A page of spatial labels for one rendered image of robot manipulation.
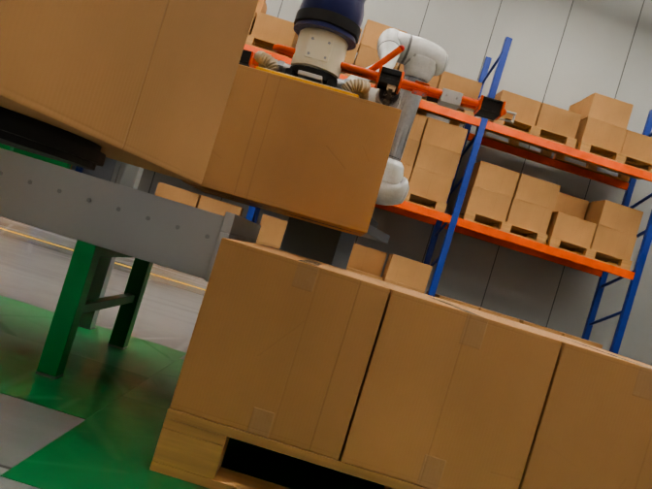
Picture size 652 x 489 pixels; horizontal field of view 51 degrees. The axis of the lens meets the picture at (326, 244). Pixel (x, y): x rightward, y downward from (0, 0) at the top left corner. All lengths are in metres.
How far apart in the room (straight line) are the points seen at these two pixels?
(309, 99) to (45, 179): 0.82
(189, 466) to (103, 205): 0.84
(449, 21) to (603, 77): 2.63
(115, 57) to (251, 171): 1.43
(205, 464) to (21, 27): 1.18
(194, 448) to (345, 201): 0.91
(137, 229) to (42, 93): 1.42
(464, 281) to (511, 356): 9.56
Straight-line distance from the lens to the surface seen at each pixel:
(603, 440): 1.71
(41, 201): 2.17
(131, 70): 0.81
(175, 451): 1.64
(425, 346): 1.57
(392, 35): 3.17
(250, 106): 2.20
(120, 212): 2.09
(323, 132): 2.17
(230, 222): 2.02
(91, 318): 2.99
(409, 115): 3.16
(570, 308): 11.72
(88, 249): 2.12
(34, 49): 0.66
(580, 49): 12.14
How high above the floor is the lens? 0.57
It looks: 1 degrees up
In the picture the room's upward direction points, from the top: 17 degrees clockwise
